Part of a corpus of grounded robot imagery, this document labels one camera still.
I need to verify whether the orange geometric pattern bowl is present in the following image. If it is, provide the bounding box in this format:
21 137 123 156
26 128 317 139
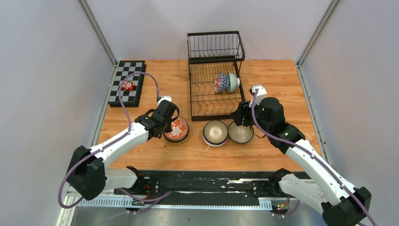
214 72 228 93

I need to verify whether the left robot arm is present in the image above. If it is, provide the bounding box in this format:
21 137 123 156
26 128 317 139
63 96 179 200

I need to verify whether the teal dashed pattern bowl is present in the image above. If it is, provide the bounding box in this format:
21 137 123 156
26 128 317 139
226 73 240 93

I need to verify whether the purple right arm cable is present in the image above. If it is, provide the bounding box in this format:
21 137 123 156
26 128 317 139
251 89 378 226

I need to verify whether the black white chessboard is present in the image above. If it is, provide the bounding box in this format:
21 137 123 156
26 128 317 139
108 60 146 107

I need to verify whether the black wire dish rack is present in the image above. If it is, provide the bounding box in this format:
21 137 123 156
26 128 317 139
187 31 245 121

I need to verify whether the beige interior bowl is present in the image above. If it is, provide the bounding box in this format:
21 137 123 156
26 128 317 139
202 120 228 143

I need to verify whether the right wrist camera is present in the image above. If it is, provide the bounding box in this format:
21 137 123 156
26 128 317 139
249 84 267 107

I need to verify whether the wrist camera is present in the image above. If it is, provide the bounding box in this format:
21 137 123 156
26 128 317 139
158 96 172 104
249 84 267 107

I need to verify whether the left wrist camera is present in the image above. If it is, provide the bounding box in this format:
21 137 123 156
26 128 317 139
158 96 172 104

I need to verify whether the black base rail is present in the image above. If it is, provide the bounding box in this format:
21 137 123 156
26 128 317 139
70 169 351 211

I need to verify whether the red owl toy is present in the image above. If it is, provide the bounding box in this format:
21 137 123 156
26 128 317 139
121 81 136 91

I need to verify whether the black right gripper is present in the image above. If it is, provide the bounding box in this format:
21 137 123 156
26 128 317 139
230 97 271 133

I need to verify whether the white blue striped bowl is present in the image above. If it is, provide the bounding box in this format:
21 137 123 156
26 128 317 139
203 137 227 147

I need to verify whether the black beige right bowl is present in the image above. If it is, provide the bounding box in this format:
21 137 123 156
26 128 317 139
228 122 254 144

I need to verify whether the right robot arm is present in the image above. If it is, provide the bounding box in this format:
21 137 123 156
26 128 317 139
231 97 376 226

